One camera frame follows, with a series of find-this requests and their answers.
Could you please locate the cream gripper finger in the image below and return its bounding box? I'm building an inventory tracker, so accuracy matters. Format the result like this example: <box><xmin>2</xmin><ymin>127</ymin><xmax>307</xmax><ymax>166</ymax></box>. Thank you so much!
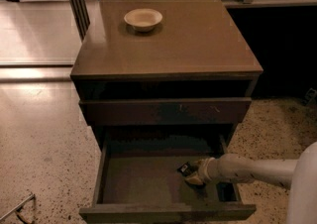
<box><xmin>194</xmin><ymin>158</ymin><xmax>212</xmax><ymax>168</ymax></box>
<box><xmin>185</xmin><ymin>172</ymin><xmax>205</xmax><ymax>186</ymax></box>

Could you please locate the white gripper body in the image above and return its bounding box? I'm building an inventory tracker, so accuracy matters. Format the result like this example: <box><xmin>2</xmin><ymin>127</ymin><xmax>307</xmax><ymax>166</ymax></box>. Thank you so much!
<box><xmin>201</xmin><ymin>158</ymin><xmax>219</xmax><ymax>182</ymax></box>

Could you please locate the black rxbar chocolate bar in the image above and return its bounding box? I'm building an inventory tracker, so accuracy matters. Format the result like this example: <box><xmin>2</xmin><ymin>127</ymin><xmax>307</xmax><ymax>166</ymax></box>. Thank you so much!
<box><xmin>177</xmin><ymin>163</ymin><xmax>195</xmax><ymax>177</ymax></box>

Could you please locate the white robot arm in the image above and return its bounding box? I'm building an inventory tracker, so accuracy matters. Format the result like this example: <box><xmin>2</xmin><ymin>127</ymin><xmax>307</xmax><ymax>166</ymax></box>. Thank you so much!
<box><xmin>185</xmin><ymin>143</ymin><xmax>317</xmax><ymax>224</ymax></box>

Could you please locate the closed top drawer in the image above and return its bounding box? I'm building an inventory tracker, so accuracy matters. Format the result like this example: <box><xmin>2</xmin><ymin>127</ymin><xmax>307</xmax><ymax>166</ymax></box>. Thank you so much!
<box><xmin>79</xmin><ymin>97</ymin><xmax>251</xmax><ymax>126</ymax></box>

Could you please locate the open middle drawer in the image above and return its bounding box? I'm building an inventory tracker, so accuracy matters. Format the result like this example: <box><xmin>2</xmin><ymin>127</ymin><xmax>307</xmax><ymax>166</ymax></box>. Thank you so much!
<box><xmin>79</xmin><ymin>137</ymin><xmax>256</xmax><ymax>224</ymax></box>

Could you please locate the brown drawer cabinet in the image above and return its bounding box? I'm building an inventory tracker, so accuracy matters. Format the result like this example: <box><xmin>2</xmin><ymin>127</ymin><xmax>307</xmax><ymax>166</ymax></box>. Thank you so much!
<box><xmin>70</xmin><ymin>0</ymin><xmax>263</xmax><ymax>146</ymax></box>

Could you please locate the white ceramic bowl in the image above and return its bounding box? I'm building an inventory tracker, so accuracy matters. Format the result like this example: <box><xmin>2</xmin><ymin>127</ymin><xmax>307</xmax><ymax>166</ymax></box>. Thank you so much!
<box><xmin>124</xmin><ymin>8</ymin><xmax>162</xmax><ymax>32</ymax></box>

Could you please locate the metal frame on floor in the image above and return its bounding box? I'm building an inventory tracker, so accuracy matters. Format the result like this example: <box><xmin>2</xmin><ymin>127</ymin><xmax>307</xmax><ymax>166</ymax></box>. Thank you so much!
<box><xmin>0</xmin><ymin>193</ymin><xmax>36</xmax><ymax>224</ymax></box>

